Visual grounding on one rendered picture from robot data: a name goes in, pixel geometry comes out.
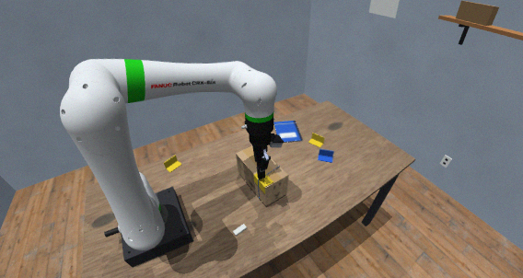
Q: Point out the tan cardboard box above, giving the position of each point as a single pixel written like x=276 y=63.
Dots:
x=247 y=169

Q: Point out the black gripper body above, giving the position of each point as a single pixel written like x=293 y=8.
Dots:
x=260 y=141

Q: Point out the blue notebook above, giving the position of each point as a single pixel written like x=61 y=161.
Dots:
x=288 y=131

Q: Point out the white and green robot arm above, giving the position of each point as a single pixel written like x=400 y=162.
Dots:
x=93 y=112

